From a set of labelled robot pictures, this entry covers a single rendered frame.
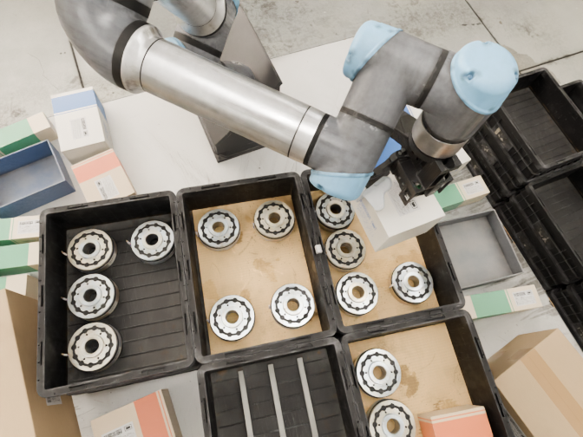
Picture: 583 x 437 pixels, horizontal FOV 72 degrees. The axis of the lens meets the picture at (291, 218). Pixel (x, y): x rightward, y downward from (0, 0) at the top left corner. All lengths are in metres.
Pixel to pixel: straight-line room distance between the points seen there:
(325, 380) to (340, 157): 0.60
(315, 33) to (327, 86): 1.21
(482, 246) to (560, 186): 0.77
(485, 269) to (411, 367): 0.42
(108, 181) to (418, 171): 0.85
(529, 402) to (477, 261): 0.40
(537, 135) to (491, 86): 1.44
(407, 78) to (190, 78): 0.27
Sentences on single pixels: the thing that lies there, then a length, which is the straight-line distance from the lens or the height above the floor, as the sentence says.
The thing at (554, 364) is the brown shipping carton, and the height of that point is 0.86.
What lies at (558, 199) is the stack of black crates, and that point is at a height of 0.38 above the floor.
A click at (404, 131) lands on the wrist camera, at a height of 1.28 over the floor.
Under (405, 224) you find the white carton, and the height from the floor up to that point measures 1.14.
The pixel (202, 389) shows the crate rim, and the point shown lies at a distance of 0.88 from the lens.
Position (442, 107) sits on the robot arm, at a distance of 0.53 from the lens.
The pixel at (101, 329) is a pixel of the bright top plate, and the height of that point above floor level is 0.86.
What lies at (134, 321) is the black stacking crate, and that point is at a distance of 1.02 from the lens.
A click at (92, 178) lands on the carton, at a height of 0.77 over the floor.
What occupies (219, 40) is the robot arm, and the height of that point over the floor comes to 1.08.
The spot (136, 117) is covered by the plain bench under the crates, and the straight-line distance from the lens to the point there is 1.41.
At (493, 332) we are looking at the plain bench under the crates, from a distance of 1.28.
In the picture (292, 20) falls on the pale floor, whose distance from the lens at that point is 2.71.
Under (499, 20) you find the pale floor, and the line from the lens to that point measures 3.15.
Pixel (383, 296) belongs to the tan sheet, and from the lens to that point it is 1.03.
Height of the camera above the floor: 1.80
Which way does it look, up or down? 68 degrees down
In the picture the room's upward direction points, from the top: 11 degrees clockwise
